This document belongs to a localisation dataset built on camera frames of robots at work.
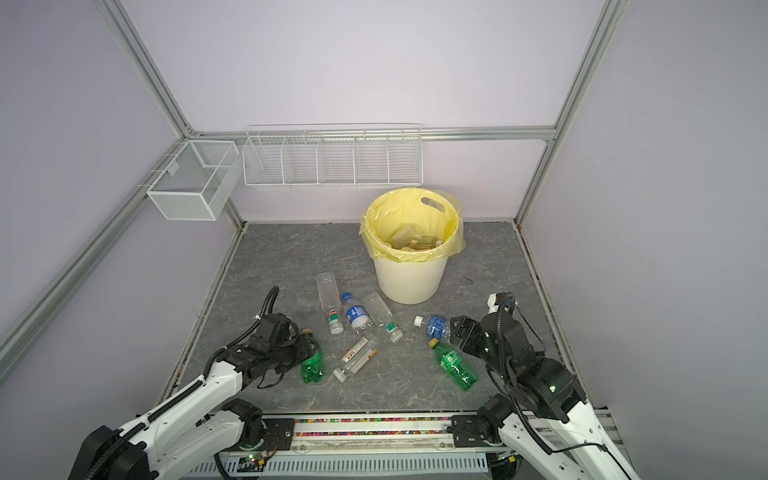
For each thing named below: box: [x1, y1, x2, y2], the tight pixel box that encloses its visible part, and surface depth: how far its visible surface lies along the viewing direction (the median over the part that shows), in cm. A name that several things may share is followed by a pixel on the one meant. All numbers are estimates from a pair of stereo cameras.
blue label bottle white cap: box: [414, 315, 451, 343], surface depth 88 cm
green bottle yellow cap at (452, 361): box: [428, 338, 478, 392], surface depth 82 cm
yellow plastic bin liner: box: [359, 187, 466, 263], surface depth 91 cm
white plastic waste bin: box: [373, 254, 448, 305], surface depth 99 cm
